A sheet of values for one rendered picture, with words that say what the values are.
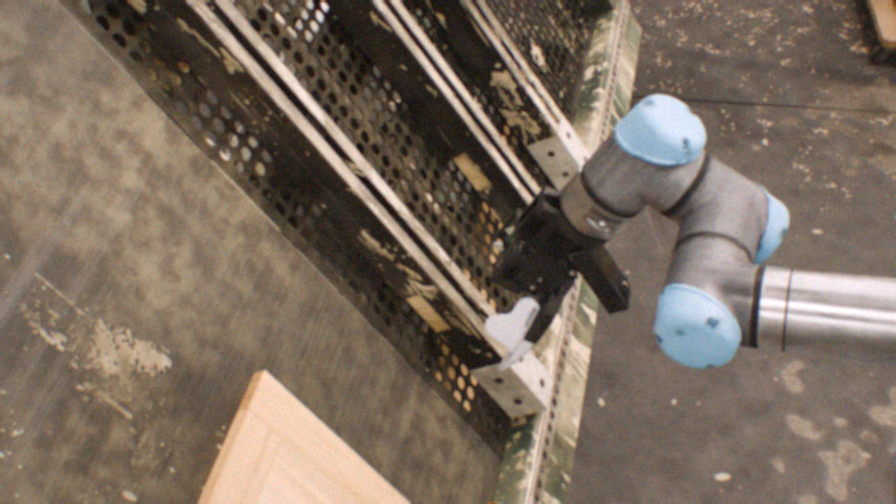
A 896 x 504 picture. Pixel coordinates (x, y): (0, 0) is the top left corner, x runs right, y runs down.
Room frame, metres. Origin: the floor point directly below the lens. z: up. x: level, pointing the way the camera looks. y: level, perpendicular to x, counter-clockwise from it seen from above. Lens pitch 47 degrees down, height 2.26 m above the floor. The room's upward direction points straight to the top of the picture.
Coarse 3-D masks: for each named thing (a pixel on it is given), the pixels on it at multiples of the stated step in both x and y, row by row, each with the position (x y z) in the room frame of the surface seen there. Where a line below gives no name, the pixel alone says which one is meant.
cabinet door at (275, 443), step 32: (256, 384) 0.70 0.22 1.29; (256, 416) 0.67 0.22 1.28; (288, 416) 0.69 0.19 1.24; (224, 448) 0.62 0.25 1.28; (256, 448) 0.63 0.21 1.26; (288, 448) 0.66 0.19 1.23; (320, 448) 0.68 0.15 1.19; (224, 480) 0.58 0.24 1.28; (256, 480) 0.60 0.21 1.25; (288, 480) 0.62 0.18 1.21; (320, 480) 0.65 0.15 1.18; (352, 480) 0.67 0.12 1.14; (384, 480) 0.69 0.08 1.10
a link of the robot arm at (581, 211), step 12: (576, 180) 0.77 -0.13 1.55; (564, 192) 0.77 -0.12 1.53; (576, 192) 0.75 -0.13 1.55; (564, 204) 0.76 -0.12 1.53; (576, 204) 0.75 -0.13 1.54; (588, 204) 0.74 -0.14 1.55; (576, 216) 0.74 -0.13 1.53; (588, 216) 0.73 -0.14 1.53; (600, 216) 0.73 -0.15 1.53; (612, 216) 0.73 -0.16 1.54; (576, 228) 0.74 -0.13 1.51; (588, 228) 0.73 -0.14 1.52; (600, 228) 0.72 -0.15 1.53; (612, 228) 0.73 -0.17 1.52
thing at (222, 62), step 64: (128, 0) 1.04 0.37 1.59; (192, 0) 1.03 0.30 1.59; (192, 64) 1.02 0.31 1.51; (256, 64) 1.02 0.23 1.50; (256, 128) 1.01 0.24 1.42; (320, 128) 1.03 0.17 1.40; (320, 192) 0.99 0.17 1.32; (384, 192) 1.02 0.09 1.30; (384, 256) 0.97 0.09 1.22; (448, 320) 0.95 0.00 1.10; (512, 384) 0.93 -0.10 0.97
